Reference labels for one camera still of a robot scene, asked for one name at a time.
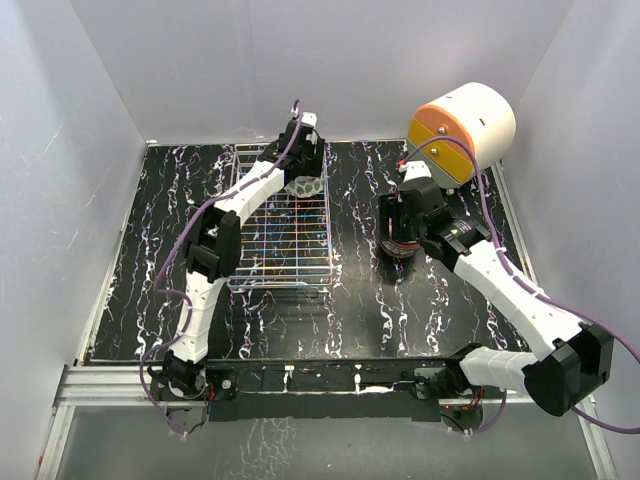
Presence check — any green spotted white bowl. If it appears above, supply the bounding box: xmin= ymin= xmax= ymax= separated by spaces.
xmin=284 ymin=176 xmax=324 ymax=199

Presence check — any brown patterned bowl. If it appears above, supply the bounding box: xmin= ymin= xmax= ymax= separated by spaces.
xmin=380 ymin=240 xmax=421 ymax=259

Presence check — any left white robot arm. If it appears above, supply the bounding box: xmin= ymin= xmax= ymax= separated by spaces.
xmin=156 ymin=111 xmax=325 ymax=399

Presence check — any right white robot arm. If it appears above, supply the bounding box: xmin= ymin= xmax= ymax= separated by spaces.
xmin=379 ymin=177 xmax=614 ymax=416

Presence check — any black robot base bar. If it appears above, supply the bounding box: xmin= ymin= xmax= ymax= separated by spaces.
xmin=146 ymin=358 xmax=500 ymax=431

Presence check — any round pastel drawer cabinet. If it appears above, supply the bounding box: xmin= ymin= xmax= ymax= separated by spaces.
xmin=406 ymin=82 xmax=516 ymax=190

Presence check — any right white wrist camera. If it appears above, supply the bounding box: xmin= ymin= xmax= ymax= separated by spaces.
xmin=398 ymin=160 xmax=431 ymax=183

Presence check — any white wire dish rack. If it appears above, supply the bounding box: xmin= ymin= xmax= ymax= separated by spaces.
xmin=228 ymin=173 xmax=332 ymax=294

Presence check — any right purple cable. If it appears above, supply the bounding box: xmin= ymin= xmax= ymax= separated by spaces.
xmin=397 ymin=135 xmax=640 ymax=435

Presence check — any purple cable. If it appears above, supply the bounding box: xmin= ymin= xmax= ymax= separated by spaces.
xmin=397 ymin=135 xmax=640 ymax=435
xmin=138 ymin=98 xmax=306 ymax=436

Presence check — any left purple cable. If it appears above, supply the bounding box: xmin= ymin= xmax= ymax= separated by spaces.
xmin=138 ymin=98 xmax=306 ymax=436

